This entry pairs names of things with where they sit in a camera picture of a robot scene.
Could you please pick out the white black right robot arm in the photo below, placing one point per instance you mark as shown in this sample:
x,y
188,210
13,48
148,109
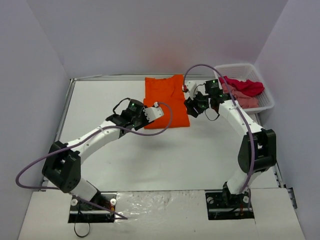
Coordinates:
x,y
258,149

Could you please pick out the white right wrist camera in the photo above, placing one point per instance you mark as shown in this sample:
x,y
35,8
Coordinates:
x,y
191,87

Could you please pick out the orange t shirt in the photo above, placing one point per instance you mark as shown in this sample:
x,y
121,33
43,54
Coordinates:
x,y
168,93

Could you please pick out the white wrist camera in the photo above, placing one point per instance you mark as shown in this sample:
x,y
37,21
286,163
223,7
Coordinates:
x,y
153,113
191,87

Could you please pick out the aluminium table edge rail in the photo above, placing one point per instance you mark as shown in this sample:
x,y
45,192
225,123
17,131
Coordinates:
x,y
68,97

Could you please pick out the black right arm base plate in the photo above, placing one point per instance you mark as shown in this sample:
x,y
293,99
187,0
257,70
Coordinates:
x,y
218,209

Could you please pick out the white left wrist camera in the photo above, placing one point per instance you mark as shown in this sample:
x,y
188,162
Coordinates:
x,y
153,113

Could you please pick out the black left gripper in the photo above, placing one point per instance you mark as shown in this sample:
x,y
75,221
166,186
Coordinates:
x,y
139,122

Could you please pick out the dusty pink t shirt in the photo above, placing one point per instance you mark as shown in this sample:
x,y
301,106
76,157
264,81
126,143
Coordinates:
x,y
246,102

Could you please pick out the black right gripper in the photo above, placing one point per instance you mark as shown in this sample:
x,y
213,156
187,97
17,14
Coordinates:
x,y
191,107

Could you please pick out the magenta t shirt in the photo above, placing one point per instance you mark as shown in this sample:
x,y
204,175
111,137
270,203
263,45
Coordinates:
x,y
247,87

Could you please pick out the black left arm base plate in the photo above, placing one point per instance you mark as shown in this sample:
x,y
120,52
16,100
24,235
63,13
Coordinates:
x,y
82,212

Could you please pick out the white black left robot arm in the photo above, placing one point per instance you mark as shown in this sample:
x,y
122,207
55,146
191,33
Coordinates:
x,y
64,168

